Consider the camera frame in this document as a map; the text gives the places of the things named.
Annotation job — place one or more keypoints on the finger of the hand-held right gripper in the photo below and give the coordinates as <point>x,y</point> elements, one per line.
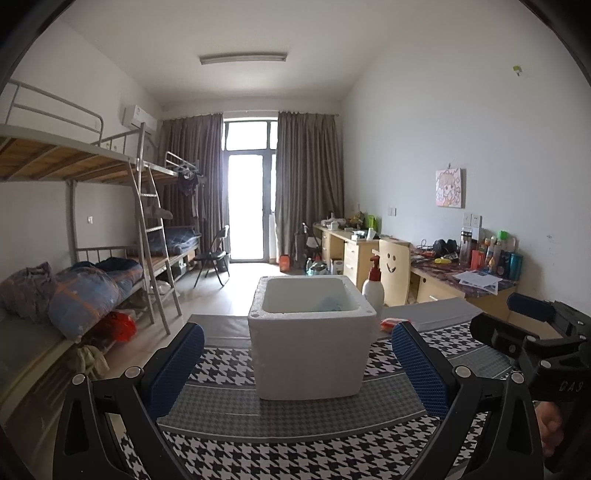
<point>531,307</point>
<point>485,325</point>

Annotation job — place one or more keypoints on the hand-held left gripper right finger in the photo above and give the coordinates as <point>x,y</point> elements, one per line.
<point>418,369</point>

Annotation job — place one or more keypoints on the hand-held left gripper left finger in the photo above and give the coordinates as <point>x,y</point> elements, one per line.
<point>178,364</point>

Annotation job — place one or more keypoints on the white foam box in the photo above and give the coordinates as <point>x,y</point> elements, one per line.
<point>304,355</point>

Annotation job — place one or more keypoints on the person's right hand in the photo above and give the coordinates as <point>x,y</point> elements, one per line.
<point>551,427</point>

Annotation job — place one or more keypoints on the teal metal bottle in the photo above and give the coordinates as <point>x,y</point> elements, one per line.
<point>516,267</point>

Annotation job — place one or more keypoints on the printed papers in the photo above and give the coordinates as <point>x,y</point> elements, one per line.
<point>478,280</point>

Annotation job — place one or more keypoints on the red snack packet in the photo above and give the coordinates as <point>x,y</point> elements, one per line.
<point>390,324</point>

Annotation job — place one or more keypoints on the row of toiletry bottles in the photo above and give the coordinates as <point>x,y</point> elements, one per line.
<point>491,256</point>

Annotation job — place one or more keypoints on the wooden desk patterned top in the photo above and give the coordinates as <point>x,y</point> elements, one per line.
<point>434,286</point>

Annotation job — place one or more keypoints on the red plastic bag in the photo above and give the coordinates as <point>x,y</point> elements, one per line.
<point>121,326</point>

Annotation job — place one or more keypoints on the clear tumbler black lid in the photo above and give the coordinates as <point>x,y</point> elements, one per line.
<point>465,249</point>

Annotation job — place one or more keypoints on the pale yellow cloth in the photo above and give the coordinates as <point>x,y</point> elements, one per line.
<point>92,360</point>

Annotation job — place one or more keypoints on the black headphones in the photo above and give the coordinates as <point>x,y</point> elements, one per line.
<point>443,247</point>

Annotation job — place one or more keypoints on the white pump bottle red top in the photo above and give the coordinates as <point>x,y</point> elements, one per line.
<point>373,290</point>

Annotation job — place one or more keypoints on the wooden smiley face chair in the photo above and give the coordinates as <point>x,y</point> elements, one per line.
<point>392,272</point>

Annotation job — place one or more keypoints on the blue orange plaid quilt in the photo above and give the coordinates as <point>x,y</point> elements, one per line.
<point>87,300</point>

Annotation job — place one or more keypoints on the black folding chair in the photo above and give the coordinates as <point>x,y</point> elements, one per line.
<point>212,256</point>

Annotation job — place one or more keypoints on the dark blue cloth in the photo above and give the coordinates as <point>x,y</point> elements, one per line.
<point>120,265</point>

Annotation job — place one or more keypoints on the dark blue bedding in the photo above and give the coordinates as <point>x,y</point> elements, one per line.
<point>182,237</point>

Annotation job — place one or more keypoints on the wooden desk with drawers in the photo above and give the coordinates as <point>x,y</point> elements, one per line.
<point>353,256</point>

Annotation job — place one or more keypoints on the light wastebasket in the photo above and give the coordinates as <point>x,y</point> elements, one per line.
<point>318,268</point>

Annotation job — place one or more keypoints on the orange floor container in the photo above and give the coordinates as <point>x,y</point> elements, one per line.
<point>284,263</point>

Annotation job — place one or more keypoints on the grey cloth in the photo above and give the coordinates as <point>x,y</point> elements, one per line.
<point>159,213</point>

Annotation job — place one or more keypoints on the purple plaid cloth bundle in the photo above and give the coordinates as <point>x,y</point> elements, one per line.
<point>27,290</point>

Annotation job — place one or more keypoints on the black folding cart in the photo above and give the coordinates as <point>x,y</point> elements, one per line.
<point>307,242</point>

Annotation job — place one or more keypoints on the glass balcony door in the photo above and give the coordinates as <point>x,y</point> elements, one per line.
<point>249,207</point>

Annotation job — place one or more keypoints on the dark hanging clothes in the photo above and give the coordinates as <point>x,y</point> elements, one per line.
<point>188,187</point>

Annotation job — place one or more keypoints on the small metal bunk bed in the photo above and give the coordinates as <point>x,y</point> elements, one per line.
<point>173,161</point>

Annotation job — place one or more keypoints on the brown curtain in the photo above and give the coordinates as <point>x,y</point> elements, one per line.
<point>189,157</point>
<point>309,184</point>

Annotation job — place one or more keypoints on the large metal bunk bed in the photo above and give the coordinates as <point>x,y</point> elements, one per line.
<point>69,157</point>

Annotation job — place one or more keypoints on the white air conditioner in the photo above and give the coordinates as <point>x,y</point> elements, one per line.
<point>137,117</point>

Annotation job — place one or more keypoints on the ceiling tube light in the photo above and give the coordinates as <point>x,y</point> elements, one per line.
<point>242,58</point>

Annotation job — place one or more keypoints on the double white wall socket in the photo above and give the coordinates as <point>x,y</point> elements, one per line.
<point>472,219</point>

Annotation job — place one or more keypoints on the cartoon wall picture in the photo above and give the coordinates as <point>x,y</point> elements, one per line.
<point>449,188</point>

